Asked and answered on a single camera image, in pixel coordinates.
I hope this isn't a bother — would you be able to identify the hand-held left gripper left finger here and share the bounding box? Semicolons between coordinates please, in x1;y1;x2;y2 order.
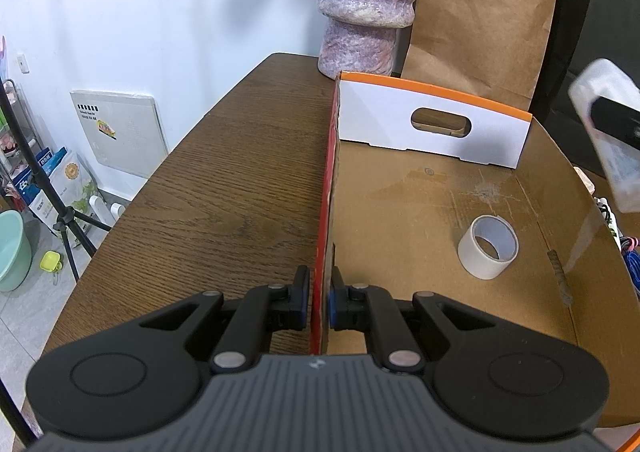
140;264;312;375

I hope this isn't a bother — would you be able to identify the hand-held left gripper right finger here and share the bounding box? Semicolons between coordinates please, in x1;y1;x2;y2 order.
327;266;493;375

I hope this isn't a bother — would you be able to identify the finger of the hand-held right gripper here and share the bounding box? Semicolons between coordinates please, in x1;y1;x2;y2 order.
590;96;640;151

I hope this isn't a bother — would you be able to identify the white tissue packet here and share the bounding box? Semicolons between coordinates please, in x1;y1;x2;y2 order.
569;58;640;213

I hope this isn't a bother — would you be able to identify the orange and white cardboard box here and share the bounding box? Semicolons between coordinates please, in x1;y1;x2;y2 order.
310;70;640;433

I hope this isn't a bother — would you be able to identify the white tape roll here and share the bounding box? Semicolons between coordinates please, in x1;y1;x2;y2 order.
457;215;521;280

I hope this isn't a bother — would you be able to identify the grey screw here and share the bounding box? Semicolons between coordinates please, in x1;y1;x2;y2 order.
547;249;574;306

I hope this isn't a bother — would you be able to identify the brown paper bag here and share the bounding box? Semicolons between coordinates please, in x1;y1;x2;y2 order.
400;0;561;112

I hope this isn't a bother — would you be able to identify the black tripod stand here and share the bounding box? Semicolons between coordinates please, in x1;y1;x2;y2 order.
0;79;113;449

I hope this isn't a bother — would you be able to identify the white and green bag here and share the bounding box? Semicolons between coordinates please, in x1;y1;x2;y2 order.
30;152;101;247

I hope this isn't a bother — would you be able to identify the green plastic basin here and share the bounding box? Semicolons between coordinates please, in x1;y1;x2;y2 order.
0;210;32;293

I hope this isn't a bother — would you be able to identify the blue and white bag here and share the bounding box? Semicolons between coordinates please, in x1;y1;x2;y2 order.
12;147;68;227

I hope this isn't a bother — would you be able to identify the metal storage rack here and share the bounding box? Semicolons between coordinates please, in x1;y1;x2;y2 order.
0;79;43;193

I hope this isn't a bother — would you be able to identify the white wall panel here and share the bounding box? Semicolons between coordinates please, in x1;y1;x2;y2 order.
70;89;170;179

